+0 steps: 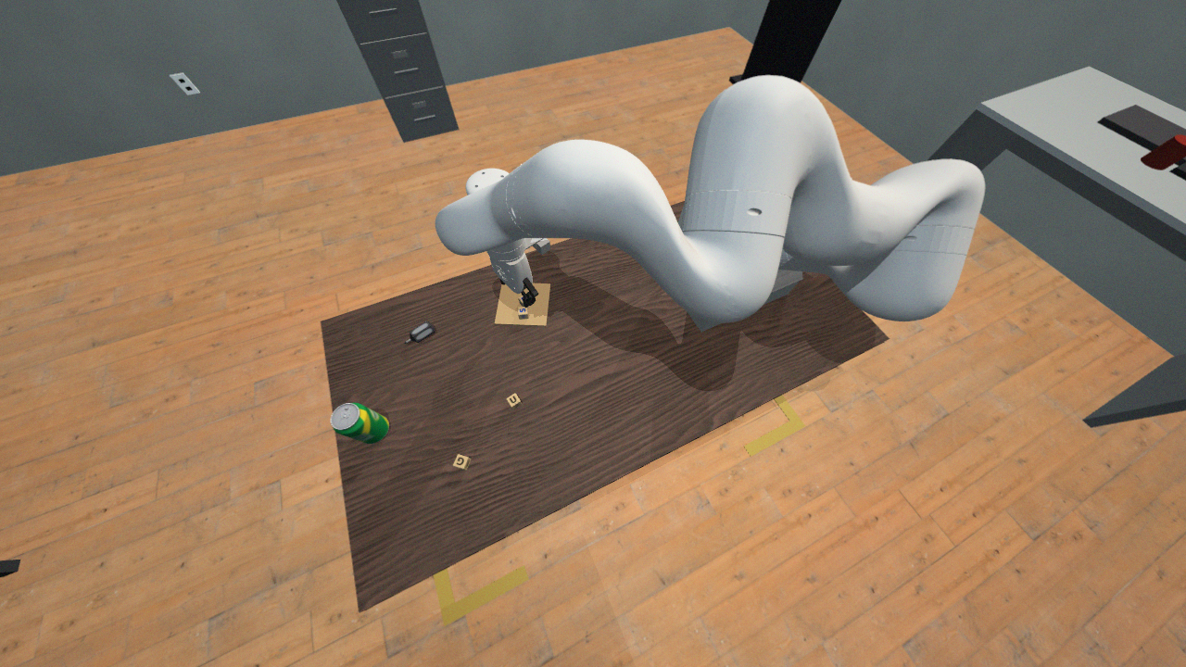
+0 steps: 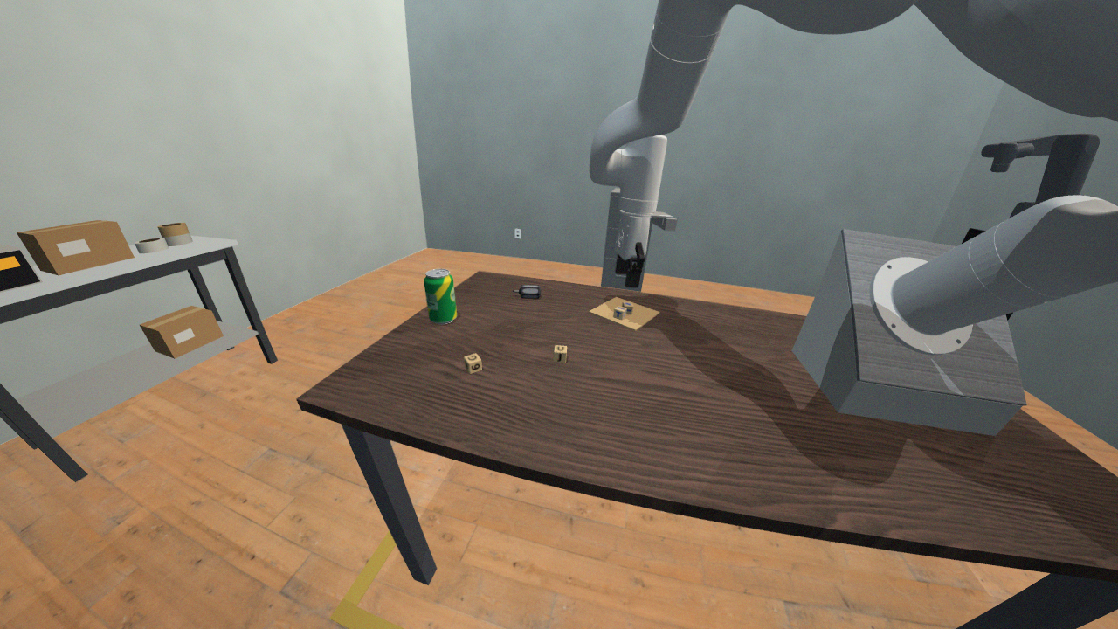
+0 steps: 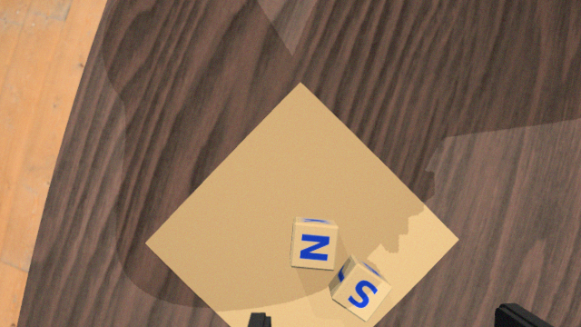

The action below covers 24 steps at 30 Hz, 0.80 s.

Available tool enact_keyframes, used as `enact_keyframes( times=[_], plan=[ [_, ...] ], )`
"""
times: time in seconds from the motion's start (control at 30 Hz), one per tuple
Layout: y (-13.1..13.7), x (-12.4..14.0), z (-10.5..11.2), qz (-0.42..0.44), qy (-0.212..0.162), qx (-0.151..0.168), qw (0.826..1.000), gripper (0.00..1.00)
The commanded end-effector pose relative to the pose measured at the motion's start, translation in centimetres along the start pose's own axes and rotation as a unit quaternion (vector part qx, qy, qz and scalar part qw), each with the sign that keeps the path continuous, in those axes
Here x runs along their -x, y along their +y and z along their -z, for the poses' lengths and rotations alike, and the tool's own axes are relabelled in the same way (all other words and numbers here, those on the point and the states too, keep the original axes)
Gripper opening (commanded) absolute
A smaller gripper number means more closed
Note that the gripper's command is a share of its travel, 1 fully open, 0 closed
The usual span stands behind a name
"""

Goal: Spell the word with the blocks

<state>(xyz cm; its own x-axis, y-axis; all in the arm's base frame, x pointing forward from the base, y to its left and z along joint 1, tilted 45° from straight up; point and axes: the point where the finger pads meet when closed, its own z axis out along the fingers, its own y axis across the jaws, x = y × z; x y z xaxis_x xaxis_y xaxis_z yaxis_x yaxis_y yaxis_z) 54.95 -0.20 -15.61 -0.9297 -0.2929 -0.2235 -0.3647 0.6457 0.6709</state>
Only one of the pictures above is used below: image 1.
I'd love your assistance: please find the green drink can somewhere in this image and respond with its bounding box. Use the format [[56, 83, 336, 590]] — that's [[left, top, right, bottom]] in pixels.
[[331, 404, 389, 444]]

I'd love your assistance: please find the tan square mat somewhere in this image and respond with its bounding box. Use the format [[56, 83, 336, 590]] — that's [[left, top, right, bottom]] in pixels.
[[495, 282, 550, 326]]

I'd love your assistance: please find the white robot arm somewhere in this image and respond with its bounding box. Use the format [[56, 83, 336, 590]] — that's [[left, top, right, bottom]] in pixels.
[[435, 75, 986, 323]]

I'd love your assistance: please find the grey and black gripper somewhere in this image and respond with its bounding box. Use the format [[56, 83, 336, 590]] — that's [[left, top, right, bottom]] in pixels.
[[489, 252, 538, 307]]

